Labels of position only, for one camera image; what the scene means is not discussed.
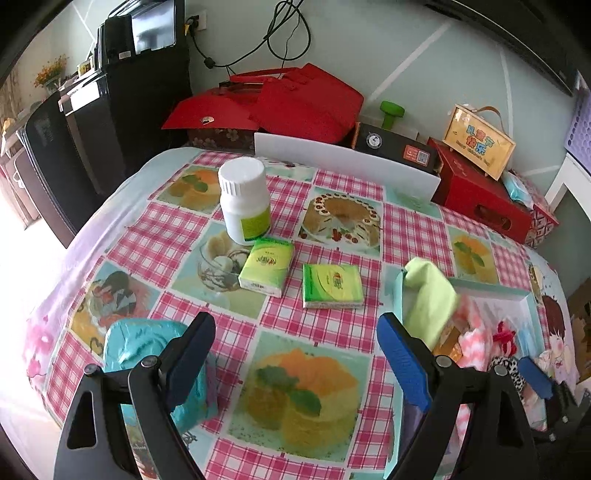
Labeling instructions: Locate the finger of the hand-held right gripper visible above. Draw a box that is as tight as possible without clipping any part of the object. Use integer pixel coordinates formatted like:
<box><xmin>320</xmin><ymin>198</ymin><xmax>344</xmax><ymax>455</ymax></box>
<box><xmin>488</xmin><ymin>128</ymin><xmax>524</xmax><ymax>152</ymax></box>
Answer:
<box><xmin>517</xmin><ymin>356</ymin><xmax>583</xmax><ymax>418</ymax></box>

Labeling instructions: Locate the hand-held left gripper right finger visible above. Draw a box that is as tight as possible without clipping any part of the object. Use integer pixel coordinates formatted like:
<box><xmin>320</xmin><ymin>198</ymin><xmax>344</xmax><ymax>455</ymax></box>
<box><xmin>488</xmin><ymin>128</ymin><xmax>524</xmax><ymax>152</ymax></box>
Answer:
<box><xmin>376</xmin><ymin>312</ymin><xmax>541</xmax><ymax>480</ymax></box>

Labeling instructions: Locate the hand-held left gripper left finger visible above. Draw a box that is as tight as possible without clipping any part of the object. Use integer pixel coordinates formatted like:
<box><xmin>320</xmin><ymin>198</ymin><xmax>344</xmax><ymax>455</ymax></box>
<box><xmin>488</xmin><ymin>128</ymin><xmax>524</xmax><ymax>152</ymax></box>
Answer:
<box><xmin>53</xmin><ymin>311</ymin><xmax>218</xmax><ymax>480</ymax></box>

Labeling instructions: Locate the leopard print scrunchie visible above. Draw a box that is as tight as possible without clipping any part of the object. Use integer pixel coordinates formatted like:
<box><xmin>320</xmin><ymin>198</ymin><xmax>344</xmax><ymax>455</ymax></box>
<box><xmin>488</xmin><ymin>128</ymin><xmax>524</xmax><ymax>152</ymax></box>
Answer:
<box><xmin>488</xmin><ymin>354</ymin><xmax>528</xmax><ymax>394</ymax></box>

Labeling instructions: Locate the pink white striped towel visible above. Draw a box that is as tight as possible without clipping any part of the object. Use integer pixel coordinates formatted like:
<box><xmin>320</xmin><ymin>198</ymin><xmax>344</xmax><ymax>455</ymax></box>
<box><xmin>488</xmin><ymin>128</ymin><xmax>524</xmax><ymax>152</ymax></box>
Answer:
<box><xmin>456</xmin><ymin>295</ymin><xmax>498</xmax><ymax>370</ymax></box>

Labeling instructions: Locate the light green cloth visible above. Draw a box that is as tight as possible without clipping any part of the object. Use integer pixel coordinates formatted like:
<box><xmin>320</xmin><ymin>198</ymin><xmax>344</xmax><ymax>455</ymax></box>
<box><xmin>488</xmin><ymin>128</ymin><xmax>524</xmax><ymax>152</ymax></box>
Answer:
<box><xmin>399</xmin><ymin>257</ymin><xmax>460</xmax><ymax>352</ymax></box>

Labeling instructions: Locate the blue face mask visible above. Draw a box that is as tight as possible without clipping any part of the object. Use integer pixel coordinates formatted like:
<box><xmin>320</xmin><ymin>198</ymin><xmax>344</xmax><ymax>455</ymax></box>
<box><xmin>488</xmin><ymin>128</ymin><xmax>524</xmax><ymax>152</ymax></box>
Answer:
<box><xmin>518</xmin><ymin>323</ymin><xmax>544</xmax><ymax>357</ymax></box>

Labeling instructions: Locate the teal cartoon tissue pack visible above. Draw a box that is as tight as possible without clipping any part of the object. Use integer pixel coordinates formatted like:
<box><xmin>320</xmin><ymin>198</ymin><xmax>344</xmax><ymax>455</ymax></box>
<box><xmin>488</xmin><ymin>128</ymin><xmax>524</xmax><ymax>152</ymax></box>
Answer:
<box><xmin>104</xmin><ymin>318</ymin><xmax>219</xmax><ymax>432</ymax></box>

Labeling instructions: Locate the red fabric flower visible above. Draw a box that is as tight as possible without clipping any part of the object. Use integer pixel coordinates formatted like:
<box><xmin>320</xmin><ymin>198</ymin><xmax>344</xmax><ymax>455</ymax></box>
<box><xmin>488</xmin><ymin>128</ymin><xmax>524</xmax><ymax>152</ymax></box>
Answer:
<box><xmin>492</xmin><ymin>320</ymin><xmax>520</xmax><ymax>346</ymax></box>

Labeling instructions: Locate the cartoon printed bed sheet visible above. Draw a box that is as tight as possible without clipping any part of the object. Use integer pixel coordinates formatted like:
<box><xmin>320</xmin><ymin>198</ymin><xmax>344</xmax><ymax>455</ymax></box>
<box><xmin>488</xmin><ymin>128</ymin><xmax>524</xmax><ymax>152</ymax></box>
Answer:
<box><xmin>23</xmin><ymin>148</ymin><xmax>587</xmax><ymax>430</ymax></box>

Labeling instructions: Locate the cardboard box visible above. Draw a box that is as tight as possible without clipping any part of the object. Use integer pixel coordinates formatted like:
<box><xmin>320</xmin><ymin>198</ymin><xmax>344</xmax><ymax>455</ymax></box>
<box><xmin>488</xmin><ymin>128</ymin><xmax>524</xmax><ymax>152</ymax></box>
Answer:
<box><xmin>566</xmin><ymin>277</ymin><xmax>591</xmax><ymax>352</ymax></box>

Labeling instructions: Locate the pink plaid printed tablecloth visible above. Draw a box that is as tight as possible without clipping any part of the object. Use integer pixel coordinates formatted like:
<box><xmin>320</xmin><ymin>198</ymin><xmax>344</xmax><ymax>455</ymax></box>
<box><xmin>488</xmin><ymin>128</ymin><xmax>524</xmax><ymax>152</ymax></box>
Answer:
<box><xmin>46</xmin><ymin>152</ymin><xmax>555</xmax><ymax>480</ymax></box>

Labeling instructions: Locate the green tissue packet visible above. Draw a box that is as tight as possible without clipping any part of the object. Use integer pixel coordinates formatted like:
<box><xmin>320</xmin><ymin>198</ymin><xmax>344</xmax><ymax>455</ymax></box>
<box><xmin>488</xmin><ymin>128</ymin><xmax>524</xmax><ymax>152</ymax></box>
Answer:
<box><xmin>302</xmin><ymin>263</ymin><xmax>365</xmax><ymax>309</ymax></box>
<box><xmin>238</xmin><ymin>237</ymin><xmax>295</xmax><ymax>296</ymax></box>

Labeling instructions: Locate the patterned red box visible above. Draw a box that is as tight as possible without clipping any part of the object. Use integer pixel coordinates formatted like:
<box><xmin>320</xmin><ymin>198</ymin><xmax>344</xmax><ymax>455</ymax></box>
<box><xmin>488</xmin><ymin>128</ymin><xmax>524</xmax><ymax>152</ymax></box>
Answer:
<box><xmin>526</xmin><ymin>182</ymin><xmax>560</xmax><ymax>246</ymax></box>

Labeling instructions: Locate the red carton box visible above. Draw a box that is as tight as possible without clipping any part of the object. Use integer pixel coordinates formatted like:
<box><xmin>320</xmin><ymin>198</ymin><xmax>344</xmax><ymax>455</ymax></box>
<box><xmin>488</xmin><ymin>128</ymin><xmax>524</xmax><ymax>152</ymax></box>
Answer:
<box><xmin>427</xmin><ymin>137</ymin><xmax>546</xmax><ymax>245</ymax></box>

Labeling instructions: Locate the white plastic bottle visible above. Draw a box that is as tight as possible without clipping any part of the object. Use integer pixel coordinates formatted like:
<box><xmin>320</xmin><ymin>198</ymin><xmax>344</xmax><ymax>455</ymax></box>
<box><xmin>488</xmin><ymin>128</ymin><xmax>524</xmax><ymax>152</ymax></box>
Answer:
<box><xmin>218</xmin><ymin>157</ymin><xmax>272</xmax><ymax>246</ymax></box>

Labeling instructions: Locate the pack of blue masks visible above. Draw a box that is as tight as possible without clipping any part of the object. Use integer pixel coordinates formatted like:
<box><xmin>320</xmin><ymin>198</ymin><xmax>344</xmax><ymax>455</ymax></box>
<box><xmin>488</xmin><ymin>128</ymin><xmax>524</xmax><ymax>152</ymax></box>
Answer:
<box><xmin>502</xmin><ymin>171</ymin><xmax>534</xmax><ymax>205</ymax></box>

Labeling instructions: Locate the black box with gauge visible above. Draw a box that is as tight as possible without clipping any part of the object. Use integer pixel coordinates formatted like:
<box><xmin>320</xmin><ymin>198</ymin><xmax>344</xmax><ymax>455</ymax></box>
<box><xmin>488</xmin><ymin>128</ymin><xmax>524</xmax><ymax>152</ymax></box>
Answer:
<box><xmin>353</xmin><ymin>122</ymin><xmax>441</xmax><ymax>175</ymax></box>

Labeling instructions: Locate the dark floral box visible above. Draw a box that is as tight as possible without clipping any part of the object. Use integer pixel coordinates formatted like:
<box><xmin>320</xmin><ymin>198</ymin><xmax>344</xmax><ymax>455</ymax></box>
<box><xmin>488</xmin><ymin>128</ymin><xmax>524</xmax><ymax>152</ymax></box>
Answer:
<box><xmin>187</xmin><ymin>127</ymin><xmax>256</xmax><ymax>151</ymax></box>

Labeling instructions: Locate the black tower appliance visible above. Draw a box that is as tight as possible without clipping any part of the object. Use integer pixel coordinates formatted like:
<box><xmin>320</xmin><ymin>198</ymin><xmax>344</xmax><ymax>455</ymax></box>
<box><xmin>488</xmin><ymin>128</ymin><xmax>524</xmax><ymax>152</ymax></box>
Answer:
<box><xmin>23</xmin><ymin>92</ymin><xmax>100</xmax><ymax>247</ymax></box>

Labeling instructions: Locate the green dumbbell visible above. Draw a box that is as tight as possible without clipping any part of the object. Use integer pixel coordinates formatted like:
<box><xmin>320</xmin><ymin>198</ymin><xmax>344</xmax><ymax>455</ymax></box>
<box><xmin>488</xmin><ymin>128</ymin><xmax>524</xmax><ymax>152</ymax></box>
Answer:
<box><xmin>379</xmin><ymin>100</ymin><xmax>407</xmax><ymax>131</ymax></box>

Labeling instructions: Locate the purple plastic basket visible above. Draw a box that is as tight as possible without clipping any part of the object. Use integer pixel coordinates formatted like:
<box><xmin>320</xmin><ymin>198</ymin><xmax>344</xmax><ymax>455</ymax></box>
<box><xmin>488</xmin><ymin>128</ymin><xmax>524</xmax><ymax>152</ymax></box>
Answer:
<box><xmin>563</xmin><ymin>71</ymin><xmax>591</xmax><ymax>160</ymax></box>

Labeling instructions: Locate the flat red paper bag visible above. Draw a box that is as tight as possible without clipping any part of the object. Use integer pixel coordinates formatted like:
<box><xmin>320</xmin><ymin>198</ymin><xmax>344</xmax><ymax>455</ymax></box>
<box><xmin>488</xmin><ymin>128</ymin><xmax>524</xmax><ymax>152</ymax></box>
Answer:
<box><xmin>161</xmin><ymin>85</ymin><xmax>264</xmax><ymax>133</ymax></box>

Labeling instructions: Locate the black cabinet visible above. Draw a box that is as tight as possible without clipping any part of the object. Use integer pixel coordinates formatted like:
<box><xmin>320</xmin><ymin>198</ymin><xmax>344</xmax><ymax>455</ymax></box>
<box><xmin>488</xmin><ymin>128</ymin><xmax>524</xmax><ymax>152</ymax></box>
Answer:
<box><xmin>65</xmin><ymin>0</ymin><xmax>192</xmax><ymax>197</ymax></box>

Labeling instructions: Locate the large red gift bag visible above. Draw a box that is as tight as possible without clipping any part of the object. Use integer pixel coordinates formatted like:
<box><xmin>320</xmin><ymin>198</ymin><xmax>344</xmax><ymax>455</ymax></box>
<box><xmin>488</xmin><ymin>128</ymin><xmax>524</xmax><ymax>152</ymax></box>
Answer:
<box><xmin>228</xmin><ymin>64</ymin><xmax>365</xmax><ymax>145</ymax></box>

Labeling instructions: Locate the yellow flower bouquet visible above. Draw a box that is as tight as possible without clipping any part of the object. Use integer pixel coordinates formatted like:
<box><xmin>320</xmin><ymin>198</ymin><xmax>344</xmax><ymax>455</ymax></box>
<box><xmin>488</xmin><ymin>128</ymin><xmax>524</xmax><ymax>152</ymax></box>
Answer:
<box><xmin>33</xmin><ymin>55</ymin><xmax>68</xmax><ymax>89</ymax></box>

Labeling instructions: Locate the black monitor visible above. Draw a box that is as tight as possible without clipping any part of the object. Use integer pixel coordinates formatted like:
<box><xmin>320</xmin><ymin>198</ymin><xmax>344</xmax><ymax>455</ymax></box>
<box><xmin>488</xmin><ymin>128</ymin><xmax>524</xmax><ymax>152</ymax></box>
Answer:
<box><xmin>131</xmin><ymin>0</ymin><xmax>178</xmax><ymax>54</ymax></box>

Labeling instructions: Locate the white furniture frame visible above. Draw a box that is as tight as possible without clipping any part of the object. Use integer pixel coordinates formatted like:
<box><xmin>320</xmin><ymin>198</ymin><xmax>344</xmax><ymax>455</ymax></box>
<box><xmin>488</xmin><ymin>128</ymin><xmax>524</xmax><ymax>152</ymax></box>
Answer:
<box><xmin>545</xmin><ymin>152</ymin><xmax>591</xmax><ymax>222</ymax></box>

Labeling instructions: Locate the yellow gift box with handle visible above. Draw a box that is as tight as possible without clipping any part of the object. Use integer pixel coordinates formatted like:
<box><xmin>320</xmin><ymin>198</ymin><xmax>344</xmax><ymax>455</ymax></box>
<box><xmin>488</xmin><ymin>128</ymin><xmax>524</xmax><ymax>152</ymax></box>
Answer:
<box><xmin>442</xmin><ymin>104</ymin><xmax>517</xmax><ymax>181</ymax></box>

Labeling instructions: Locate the black power cable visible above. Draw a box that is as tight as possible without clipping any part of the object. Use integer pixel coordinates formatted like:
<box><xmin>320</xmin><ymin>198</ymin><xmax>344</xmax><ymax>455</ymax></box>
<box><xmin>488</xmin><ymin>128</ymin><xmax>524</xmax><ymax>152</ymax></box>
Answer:
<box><xmin>185</xmin><ymin>0</ymin><xmax>315</xmax><ymax>77</ymax></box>

